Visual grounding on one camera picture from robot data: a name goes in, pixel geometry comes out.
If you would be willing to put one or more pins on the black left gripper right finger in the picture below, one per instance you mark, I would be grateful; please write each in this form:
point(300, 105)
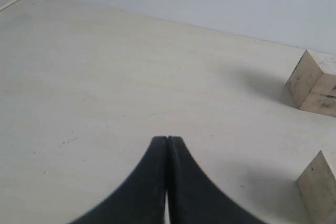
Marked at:
point(192, 196)

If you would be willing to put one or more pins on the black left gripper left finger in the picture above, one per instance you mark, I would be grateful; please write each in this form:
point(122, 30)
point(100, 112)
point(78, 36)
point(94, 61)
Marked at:
point(141, 197)

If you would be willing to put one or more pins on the second largest wooden cube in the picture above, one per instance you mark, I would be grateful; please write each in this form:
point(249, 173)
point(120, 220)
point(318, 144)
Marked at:
point(316, 185)

